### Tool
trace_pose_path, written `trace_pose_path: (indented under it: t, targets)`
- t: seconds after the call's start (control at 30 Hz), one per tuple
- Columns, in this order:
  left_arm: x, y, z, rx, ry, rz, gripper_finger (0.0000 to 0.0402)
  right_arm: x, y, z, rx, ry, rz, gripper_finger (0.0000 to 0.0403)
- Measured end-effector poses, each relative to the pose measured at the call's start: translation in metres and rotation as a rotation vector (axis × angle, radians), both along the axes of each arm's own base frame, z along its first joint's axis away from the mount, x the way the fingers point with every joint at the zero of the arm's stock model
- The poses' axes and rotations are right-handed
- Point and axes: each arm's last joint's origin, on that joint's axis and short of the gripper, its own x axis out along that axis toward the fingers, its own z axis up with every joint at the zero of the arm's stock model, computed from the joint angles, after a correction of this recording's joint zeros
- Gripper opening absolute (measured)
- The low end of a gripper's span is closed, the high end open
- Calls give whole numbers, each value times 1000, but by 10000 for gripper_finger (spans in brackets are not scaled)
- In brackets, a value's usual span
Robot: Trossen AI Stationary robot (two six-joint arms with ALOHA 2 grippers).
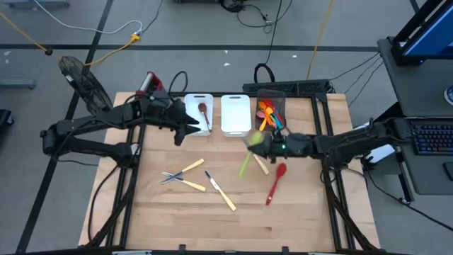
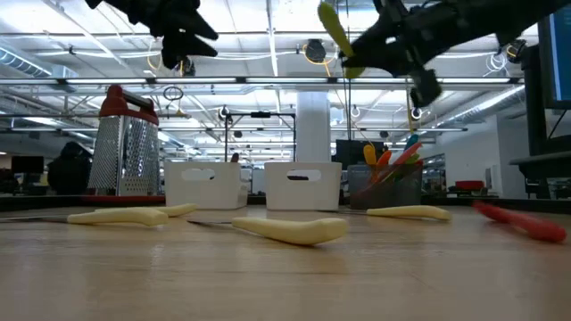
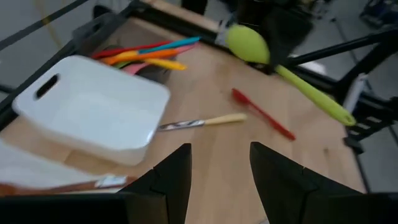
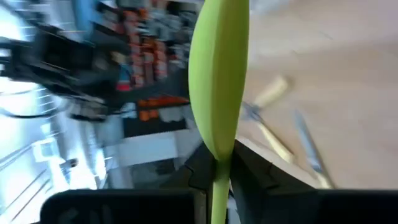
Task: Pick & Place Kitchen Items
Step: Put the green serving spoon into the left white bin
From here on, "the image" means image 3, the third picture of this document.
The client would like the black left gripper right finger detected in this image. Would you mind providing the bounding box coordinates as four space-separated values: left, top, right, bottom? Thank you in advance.
249 141 368 224

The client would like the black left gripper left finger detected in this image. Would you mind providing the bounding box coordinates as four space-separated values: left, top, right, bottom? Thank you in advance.
119 142 193 224

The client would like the green silicone spatula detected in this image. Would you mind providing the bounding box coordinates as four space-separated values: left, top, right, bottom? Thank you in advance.
113 60 132 70

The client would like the grey plastic bin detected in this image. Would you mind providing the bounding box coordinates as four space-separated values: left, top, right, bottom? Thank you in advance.
72 12 177 85

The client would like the cream handled steel knife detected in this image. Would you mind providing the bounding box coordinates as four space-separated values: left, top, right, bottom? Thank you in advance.
157 112 249 133

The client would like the black aluminium table frame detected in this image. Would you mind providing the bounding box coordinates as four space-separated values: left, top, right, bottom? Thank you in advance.
0 0 398 156

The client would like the green silicone spoon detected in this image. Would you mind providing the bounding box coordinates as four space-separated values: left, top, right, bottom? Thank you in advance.
224 24 357 127

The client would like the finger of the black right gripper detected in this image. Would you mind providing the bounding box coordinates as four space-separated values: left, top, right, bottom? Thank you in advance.
265 21 313 68

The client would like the red silicone spatula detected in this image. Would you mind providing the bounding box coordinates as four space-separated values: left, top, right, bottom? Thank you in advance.
91 40 174 60

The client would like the red silicone spoon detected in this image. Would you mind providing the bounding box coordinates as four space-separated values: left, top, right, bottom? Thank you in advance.
231 88 297 142

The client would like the white plastic bin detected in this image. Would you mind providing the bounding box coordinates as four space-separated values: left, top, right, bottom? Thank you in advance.
11 55 172 167
0 136 139 195

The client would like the orange silicone spatula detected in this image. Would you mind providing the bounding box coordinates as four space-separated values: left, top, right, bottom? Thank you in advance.
101 48 182 66

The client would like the yellow silicone spatula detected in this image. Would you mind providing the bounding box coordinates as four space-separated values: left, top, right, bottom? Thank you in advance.
143 58 188 72

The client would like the blue silicone spatula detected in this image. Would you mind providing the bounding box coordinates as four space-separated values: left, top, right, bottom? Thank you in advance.
138 35 201 55

